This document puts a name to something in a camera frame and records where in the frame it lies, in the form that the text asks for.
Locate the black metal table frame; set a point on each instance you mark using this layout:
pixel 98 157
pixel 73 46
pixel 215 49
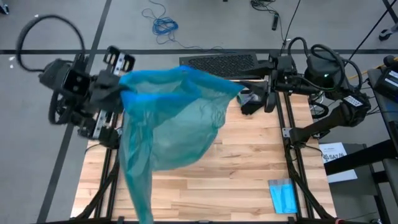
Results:
pixel 288 115

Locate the black caster wheel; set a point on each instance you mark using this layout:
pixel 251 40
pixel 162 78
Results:
pixel 385 33

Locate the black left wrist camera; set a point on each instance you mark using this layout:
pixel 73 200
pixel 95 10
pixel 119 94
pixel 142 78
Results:
pixel 76 81

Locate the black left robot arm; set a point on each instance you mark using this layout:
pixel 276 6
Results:
pixel 51 73

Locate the large teal trash bag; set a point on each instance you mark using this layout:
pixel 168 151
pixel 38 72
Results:
pixel 174 118

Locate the black equipment box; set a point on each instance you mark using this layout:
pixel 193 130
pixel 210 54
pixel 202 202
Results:
pixel 385 81

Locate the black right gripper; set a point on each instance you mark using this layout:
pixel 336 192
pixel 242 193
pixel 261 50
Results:
pixel 289 85

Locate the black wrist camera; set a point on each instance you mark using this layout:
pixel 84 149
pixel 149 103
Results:
pixel 76 81
pixel 284 63

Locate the black side table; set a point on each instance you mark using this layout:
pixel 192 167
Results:
pixel 354 160

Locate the black perforated computer case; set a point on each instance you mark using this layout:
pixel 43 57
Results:
pixel 224 63

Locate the black gloves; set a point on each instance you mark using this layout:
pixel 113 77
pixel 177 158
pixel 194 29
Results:
pixel 248 99

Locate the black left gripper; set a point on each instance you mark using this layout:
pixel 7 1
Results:
pixel 96 93

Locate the folded blue bag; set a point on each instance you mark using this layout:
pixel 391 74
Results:
pixel 283 196

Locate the white printed paper sheet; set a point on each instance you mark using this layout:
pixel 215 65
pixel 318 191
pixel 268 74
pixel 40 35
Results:
pixel 332 152

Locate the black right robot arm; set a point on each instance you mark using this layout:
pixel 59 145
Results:
pixel 329 121

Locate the black work glove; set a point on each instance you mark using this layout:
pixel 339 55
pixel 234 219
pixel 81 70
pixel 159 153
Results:
pixel 252 109

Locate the black power brick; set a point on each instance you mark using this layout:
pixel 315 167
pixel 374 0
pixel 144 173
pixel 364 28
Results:
pixel 275 21

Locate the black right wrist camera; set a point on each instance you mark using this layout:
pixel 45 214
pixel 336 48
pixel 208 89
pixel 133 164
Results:
pixel 284 63

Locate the black and white floor object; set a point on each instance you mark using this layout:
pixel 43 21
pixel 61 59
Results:
pixel 3 9

